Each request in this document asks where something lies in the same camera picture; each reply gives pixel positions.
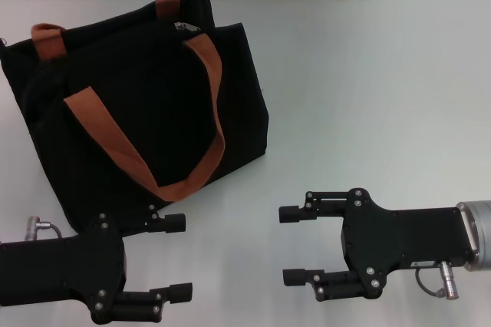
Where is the left gripper cable with plug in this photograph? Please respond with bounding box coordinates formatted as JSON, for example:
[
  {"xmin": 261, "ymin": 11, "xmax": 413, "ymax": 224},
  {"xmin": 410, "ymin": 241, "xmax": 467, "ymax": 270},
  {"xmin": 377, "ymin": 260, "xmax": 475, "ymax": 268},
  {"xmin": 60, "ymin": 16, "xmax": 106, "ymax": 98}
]
[{"xmin": 25, "ymin": 216, "xmax": 64, "ymax": 242}]

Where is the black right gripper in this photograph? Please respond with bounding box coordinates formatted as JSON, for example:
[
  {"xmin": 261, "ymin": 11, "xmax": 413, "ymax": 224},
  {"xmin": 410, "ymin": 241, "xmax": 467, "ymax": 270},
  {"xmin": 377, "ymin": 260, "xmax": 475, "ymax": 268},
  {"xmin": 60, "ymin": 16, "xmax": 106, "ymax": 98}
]
[{"xmin": 278, "ymin": 187, "xmax": 479, "ymax": 302}]

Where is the black bag with brown handles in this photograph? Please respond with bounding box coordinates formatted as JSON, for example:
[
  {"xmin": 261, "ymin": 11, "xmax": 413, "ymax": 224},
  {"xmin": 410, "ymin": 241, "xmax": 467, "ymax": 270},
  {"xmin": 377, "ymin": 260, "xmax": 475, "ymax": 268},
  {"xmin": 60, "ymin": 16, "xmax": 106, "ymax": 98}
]
[{"xmin": 0, "ymin": 0, "xmax": 269, "ymax": 231}]

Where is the right gripper cable with plugs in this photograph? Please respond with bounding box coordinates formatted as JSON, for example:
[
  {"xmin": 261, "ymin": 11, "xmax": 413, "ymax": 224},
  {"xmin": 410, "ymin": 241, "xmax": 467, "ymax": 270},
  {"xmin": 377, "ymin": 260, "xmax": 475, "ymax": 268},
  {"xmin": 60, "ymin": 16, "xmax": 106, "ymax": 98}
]
[{"xmin": 416, "ymin": 260, "xmax": 460, "ymax": 300}]

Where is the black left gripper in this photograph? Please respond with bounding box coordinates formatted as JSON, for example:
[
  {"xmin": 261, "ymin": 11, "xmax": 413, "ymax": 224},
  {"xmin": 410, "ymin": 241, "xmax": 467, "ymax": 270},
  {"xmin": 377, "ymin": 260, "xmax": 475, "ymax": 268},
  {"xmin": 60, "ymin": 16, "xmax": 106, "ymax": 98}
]
[{"xmin": 0, "ymin": 212, "xmax": 193, "ymax": 325}]

